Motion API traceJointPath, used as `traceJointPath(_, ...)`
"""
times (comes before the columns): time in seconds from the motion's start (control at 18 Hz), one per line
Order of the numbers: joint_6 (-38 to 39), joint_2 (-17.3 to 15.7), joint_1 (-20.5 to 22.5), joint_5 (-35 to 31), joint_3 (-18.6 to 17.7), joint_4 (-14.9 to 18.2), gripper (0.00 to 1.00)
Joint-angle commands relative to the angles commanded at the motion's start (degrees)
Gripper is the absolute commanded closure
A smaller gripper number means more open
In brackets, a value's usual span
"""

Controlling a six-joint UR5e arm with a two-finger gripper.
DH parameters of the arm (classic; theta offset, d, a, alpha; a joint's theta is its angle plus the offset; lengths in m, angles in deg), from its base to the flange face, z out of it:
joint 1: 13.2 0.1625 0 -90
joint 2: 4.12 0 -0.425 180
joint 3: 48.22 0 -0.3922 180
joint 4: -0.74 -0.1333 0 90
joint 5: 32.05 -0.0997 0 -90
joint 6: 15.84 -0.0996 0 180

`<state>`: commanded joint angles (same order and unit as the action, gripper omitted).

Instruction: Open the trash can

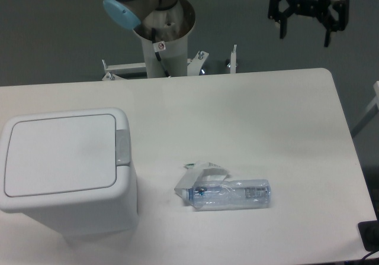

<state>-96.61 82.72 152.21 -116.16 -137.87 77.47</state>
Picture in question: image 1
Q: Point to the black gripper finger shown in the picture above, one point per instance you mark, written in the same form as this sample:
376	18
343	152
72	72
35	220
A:
280	17
334	17

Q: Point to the white plastic trash can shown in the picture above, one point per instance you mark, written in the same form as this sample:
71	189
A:
71	171

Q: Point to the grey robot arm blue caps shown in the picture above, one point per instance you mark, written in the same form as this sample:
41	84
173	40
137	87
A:
130	14

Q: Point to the crumpled white paper wrapper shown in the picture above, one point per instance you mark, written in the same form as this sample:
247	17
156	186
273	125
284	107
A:
201	171

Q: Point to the crushed clear plastic bottle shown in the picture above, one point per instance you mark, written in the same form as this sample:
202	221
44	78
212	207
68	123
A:
227	195

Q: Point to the black device at table edge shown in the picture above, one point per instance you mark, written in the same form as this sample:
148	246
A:
369	234

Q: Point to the white frame at right edge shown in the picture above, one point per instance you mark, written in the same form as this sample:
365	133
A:
370	111

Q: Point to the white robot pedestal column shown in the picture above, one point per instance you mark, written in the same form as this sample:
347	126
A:
165	49

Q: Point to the white metal mounting frame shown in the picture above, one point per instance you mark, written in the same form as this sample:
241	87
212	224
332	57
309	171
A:
195	67

